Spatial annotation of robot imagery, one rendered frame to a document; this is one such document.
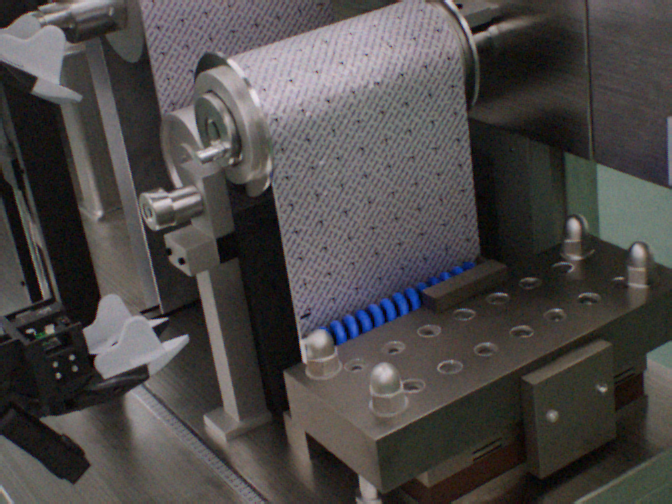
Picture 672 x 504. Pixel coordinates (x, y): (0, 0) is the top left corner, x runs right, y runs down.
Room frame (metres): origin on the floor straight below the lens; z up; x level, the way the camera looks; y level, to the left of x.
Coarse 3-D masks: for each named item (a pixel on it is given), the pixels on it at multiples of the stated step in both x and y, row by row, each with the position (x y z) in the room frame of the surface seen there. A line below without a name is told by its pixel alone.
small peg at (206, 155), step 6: (216, 144) 1.12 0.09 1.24; (204, 150) 1.11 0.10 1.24; (210, 150) 1.11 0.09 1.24; (216, 150) 1.11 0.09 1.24; (222, 150) 1.11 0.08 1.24; (198, 156) 1.10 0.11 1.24; (204, 156) 1.10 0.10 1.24; (210, 156) 1.10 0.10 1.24; (216, 156) 1.11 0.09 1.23; (222, 156) 1.11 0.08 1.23; (198, 162) 1.10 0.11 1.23; (204, 162) 1.10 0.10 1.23
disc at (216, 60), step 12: (204, 60) 1.17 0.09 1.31; (216, 60) 1.14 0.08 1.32; (228, 60) 1.12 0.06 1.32; (228, 72) 1.13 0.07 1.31; (240, 72) 1.11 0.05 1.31; (240, 84) 1.11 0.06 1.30; (252, 96) 1.09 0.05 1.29; (252, 108) 1.09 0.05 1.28; (264, 120) 1.08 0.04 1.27; (264, 132) 1.08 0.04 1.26; (264, 144) 1.08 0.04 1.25; (264, 156) 1.09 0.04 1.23; (264, 168) 1.09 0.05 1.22; (228, 180) 1.17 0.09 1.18; (252, 180) 1.12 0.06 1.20; (264, 180) 1.09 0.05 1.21; (252, 192) 1.12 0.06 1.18; (264, 192) 1.11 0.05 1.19
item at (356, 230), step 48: (384, 144) 1.15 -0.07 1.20; (432, 144) 1.18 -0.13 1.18; (288, 192) 1.10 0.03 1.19; (336, 192) 1.12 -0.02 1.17; (384, 192) 1.15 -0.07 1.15; (432, 192) 1.18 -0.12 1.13; (288, 240) 1.09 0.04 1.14; (336, 240) 1.12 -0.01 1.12; (384, 240) 1.14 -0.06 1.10; (432, 240) 1.17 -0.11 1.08; (336, 288) 1.11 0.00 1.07; (384, 288) 1.14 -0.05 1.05
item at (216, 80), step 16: (464, 64) 1.21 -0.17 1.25; (208, 80) 1.14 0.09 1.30; (224, 80) 1.12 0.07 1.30; (464, 80) 1.21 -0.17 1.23; (224, 96) 1.12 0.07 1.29; (240, 96) 1.10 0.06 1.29; (240, 112) 1.09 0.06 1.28; (240, 128) 1.10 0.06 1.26; (256, 128) 1.09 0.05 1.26; (256, 144) 1.09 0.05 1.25; (256, 160) 1.09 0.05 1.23; (240, 176) 1.12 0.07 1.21
